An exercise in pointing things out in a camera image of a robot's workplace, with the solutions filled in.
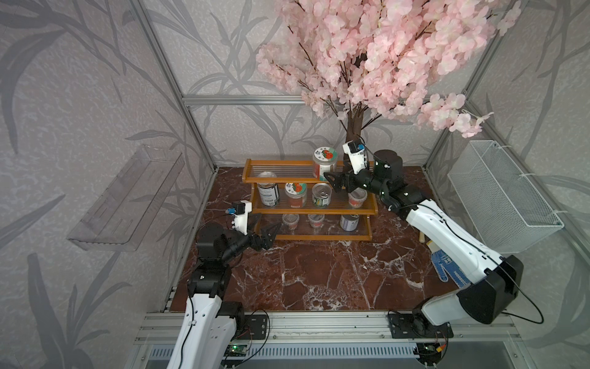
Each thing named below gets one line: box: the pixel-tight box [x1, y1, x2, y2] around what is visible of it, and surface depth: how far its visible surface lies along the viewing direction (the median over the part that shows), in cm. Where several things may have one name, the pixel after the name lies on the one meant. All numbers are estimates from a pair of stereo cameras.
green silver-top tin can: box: [311, 182, 333, 208], surface depth 86 cm
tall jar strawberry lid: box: [312, 146, 339, 182], surface depth 75 cm
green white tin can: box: [257, 182, 280, 207], surface depth 82 cm
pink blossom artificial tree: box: [255, 0, 523, 141], surface depth 50 cm
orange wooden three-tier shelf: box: [241, 158, 378, 242], surface depth 88 cm
